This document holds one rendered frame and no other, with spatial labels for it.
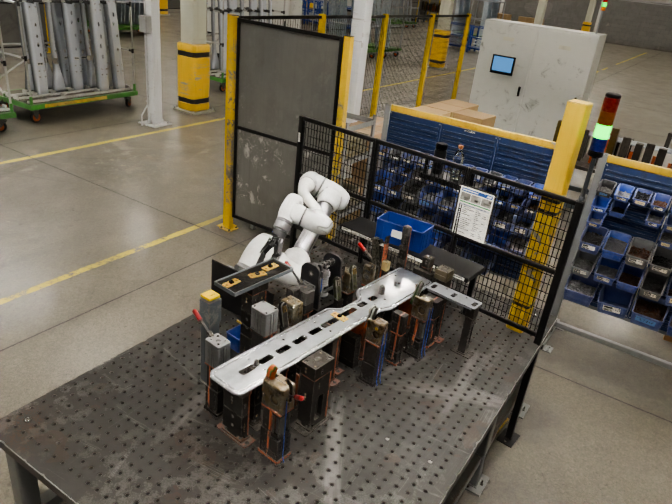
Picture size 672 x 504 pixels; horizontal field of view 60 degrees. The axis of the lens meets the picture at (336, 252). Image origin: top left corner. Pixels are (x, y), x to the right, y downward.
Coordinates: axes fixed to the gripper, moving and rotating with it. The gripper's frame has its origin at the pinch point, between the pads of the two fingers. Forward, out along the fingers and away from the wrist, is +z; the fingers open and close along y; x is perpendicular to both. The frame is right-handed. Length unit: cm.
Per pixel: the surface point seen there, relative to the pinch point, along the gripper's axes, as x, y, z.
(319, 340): -12, -58, 26
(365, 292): -42, -34, -7
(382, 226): -60, 2, -54
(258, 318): 13, -45, 28
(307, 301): -11.6, -35.7, 10.8
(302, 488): -13, -87, 81
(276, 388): 14, -84, 51
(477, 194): -79, -44, -84
